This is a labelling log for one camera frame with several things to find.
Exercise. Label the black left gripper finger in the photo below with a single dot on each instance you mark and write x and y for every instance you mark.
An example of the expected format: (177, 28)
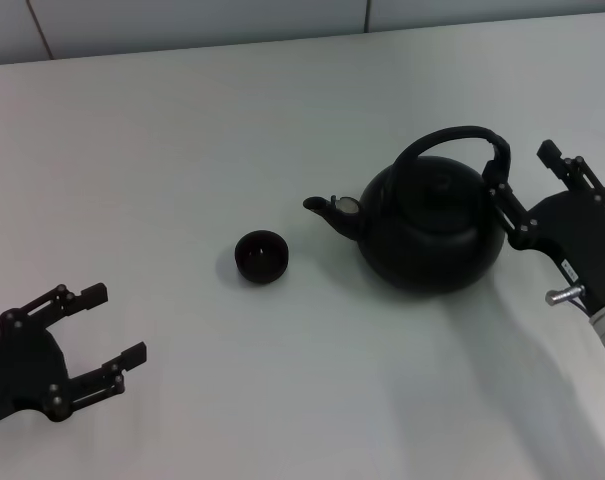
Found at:
(77, 298)
(112, 375)

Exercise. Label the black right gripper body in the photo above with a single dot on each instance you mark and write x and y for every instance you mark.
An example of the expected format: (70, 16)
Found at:
(587, 235)

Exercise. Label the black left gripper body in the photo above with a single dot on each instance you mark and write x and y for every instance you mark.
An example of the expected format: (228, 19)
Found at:
(27, 370)

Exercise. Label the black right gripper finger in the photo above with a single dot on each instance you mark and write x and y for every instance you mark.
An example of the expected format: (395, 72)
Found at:
(509, 210)
(579, 175)

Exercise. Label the small dark teacup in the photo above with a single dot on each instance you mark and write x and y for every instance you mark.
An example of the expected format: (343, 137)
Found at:
(261, 257)

